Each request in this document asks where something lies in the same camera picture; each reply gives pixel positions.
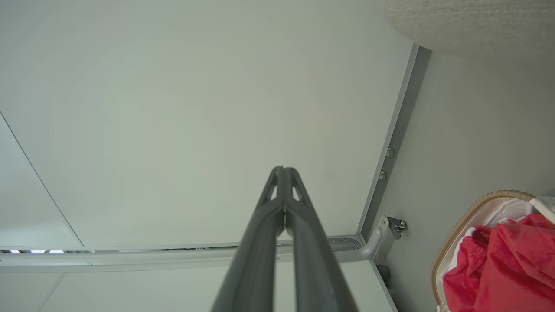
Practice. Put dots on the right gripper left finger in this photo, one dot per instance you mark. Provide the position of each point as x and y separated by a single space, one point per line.
256 260

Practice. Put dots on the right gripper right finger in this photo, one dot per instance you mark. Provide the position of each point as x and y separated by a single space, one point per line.
314 268

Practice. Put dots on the red garment with white lining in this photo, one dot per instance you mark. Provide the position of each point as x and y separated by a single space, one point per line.
516 268

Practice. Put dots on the grey fabric sofa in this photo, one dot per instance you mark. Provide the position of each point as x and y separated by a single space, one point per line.
477 21

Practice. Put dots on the black partition foot pad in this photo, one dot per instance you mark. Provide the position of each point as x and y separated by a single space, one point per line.
383 275

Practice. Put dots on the grey curved partition foot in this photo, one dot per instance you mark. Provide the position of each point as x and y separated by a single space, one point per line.
376 236

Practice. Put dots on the woven wicker laundry basket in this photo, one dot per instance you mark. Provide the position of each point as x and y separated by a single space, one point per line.
511 193

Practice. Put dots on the small metal caster bracket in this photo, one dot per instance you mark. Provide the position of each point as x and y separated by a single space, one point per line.
396 225

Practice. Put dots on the grey partition post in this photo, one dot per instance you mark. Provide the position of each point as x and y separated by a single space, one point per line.
130 255

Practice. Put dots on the long grey partition rail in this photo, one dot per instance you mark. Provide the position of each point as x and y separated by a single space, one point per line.
396 130

